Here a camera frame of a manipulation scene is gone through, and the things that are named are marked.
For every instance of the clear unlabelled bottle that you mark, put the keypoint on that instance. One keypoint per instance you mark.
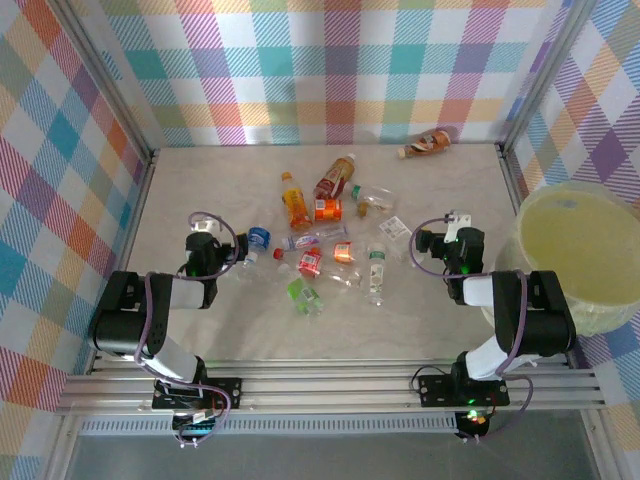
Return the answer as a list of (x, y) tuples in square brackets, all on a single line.
[(245, 267)]

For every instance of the clear bottle brown cap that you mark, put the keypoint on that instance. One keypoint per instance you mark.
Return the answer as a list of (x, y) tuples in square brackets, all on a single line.
[(395, 227)]

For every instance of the green label water bottle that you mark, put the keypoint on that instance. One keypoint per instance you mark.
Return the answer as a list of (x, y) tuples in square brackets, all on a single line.
[(376, 275)]

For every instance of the clear bottle green cap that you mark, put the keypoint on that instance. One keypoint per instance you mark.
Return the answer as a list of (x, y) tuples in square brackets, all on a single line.
[(380, 196)]

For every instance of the orange juice bottle orange cap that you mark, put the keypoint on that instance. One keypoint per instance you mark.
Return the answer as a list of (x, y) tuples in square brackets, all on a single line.
[(296, 205)]

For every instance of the red label cola bottle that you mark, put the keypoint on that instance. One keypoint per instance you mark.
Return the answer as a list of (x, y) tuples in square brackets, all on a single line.
[(310, 262)]

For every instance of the crushed bright green label bottle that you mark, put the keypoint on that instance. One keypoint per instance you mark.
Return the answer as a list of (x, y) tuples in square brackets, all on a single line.
[(300, 292)]

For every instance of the small orange label bottle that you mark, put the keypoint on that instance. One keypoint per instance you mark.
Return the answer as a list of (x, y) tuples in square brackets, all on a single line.
[(342, 252)]

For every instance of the brown label bottle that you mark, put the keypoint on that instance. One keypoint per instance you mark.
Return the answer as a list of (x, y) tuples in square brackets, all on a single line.
[(430, 142)]

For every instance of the red tea bottle white cap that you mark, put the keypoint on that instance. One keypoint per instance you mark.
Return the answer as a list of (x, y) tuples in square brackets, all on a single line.
[(334, 176)]

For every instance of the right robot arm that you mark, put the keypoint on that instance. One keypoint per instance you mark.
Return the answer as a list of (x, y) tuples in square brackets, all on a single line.
[(500, 287)]

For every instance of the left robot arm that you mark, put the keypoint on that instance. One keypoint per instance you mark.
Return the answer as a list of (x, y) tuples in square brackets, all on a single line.
[(175, 290)]

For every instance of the pale yellow plastic bucket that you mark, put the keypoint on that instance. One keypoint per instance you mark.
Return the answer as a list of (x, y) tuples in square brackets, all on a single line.
[(575, 240)]

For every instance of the right controller board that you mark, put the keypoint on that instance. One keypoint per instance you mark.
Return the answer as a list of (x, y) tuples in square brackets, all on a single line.
[(475, 419)]

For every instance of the controller board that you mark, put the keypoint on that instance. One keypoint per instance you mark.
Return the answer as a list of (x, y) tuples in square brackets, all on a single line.
[(475, 419), (197, 427)]

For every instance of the left controller board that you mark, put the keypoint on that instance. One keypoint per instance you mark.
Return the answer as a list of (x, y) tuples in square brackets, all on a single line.
[(197, 427)]

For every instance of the aluminium left side rail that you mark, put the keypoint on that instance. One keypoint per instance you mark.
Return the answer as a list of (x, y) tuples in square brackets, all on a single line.
[(135, 225)]

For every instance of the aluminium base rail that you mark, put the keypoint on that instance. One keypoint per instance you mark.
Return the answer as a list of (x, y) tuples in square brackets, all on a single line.
[(325, 387)]

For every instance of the aluminium right frame post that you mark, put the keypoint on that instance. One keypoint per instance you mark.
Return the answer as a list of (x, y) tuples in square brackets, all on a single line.
[(550, 65)]

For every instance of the aluminium frame post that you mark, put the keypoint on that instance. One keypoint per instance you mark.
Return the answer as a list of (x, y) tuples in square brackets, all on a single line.
[(100, 65), (550, 65)]

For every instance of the aluminium left frame post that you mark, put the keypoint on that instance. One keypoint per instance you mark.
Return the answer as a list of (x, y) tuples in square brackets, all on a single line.
[(100, 65)]

